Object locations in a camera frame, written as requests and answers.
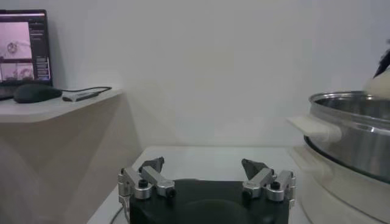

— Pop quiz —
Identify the stainless steel steamer basket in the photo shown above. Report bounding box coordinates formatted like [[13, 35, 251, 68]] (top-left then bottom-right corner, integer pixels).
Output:
[[286, 90, 390, 184]]

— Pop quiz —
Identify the grey usb hub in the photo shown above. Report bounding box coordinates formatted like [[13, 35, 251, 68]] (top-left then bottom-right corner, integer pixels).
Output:
[[62, 91, 100, 103]]

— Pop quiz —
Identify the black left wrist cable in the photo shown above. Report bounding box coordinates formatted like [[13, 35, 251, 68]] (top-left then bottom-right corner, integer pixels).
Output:
[[109, 206, 124, 224]]

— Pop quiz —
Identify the black computer mouse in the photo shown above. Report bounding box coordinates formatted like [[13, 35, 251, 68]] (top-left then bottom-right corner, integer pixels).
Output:
[[13, 83, 63, 104]]

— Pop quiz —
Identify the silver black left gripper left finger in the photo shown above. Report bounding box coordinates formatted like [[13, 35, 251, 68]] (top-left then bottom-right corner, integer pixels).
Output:
[[118, 156, 177, 200]]

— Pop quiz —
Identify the white side table with mouse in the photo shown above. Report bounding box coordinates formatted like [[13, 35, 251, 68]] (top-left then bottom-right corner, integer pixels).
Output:
[[0, 88, 144, 224]]

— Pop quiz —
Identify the white steamed baozi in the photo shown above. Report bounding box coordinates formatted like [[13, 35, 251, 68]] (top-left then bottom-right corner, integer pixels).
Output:
[[363, 71, 390, 100]]

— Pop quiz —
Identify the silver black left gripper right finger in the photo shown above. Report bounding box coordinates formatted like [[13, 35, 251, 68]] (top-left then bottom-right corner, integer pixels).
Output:
[[241, 158, 297, 202]]

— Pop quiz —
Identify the black laptop beside mouse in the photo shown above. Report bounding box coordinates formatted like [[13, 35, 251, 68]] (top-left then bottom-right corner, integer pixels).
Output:
[[0, 9, 53, 101]]

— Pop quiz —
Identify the black usb hub cable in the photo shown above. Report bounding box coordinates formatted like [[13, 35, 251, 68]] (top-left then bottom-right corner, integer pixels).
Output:
[[60, 86, 113, 94]]

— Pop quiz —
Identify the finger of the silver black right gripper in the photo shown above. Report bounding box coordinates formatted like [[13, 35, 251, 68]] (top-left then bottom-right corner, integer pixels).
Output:
[[372, 47, 390, 79]]

